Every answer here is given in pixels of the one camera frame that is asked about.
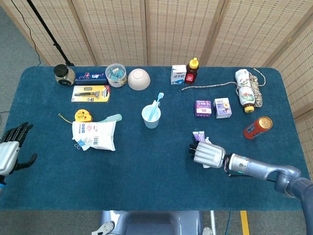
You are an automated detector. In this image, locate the silver robot torso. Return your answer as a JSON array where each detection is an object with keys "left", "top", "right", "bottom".
[{"left": 91, "top": 210, "right": 214, "bottom": 235}]

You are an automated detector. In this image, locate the light blue plastic cup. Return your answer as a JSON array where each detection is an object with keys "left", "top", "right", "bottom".
[{"left": 141, "top": 100, "right": 162, "bottom": 130}]

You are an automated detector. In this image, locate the bamboo folding screen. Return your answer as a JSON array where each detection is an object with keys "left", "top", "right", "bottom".
[{"left": 0, "top": 0, "right": 313, "bottom": 118}]

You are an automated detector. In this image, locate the yellow tape measure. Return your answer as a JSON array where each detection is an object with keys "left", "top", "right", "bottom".
[{"left": 58, "top": 109, "right": 94, "bottom": 123}]

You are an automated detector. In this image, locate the white purple juice carton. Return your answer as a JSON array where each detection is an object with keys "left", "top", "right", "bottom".
[{"left": 213, "top": 97, "right": 233, "bottom": 119}]

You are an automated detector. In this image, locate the navy blue rectangular box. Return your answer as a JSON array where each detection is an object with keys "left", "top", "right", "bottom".
[{"left": 74, "top": 71, "right": 108, "bottom": 86}]

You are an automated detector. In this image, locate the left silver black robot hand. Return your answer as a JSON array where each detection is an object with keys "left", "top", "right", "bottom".
[{"left": 0, "top": 121, "right": 38, "bottom": 176}]

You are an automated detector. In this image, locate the purple white toothpaste tube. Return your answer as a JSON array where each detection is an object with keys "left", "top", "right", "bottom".
[{"left": 192, "top": 130, "right": 211, "bottom": 169}]

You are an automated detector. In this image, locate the light blue toothbrush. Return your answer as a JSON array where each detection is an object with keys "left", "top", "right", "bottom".
[{"left": 147, "top": 92, "right": 164, "bottom": 122}]

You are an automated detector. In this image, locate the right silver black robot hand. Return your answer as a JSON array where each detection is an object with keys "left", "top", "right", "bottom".
[{"left": 188, "top": 140, "right": 227, "bottom": 169}]

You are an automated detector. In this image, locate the glass jar with black lid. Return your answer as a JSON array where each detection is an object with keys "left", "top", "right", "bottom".
[{"left": 53, "top": 64, "right": 76, "bottom": 87}]

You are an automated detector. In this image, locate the braided beige rope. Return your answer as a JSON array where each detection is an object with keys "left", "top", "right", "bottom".
[{"left": 179, "top": 67, "right": 267, "bottom": 109}]

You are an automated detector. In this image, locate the purple cardboard box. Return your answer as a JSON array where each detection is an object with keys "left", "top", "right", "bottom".
[{"left": 194, "top": 99, "right": 213, "bottom": 118}]

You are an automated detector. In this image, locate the blue table cloth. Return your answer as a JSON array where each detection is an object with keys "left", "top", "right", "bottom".
[{"left": 0, "top": 65, "right": 313, "bottom": 212}]

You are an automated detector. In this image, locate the honey bear bottle yellow cap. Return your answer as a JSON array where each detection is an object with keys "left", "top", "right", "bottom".
[{"left": 184, "top": 57, "right": 200, "bottom": 85}]

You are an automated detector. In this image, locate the black tripod stand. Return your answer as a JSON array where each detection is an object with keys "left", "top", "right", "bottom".
[{"left": 26, "top": 0, "right": 75, "bottom": 67}]

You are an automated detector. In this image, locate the white label bottle yellow cap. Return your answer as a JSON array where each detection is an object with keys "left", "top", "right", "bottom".
[{"left": 235, "top": 69, "right": 261, "bottom": 114}]

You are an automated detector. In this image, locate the yellow floor tape strip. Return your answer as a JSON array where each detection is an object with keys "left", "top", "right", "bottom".
[{"left": 240, "top": 210, "right": 251, "bottom": 235}]

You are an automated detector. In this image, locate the thin black background cable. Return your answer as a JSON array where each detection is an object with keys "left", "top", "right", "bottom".
[{"left": 9, "top": 0, "right": 43, "bottom": 67}]

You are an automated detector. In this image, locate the clear jar of clips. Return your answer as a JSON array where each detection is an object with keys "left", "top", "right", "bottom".
[{"left": 105, "top": 63, "right": 128, "bottom": 88}]

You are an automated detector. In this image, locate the beige upturned bowl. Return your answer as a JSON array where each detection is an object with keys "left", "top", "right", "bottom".
[{"left": 127, "top": 68, "right": 151, "bottom": 92}]

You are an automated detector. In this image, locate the razor in yellow blister pack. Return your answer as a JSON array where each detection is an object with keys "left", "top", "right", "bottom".
[{"left": 70, "top": 84, "right": 112, "bottom": 103}]

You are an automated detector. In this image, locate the white wet wipes pack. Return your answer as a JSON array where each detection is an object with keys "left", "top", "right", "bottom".
[{"left": 71, "top": 120, "right": 117, "bottom": 152}]

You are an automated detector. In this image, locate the red drink can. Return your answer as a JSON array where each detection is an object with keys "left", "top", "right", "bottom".
[{"left": 243, "top": 116, "right": 273, "bottom": 140}]

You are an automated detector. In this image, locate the blue floor cable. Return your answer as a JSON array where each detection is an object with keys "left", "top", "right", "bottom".
[{"left": 224, "top": 210, "right": 232, "bottom": 235}]

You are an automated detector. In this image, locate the white blue milk carton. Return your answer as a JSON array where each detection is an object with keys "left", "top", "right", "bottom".
[{"left": 170, "top": 64, "right": 187, "bottom": 86}]

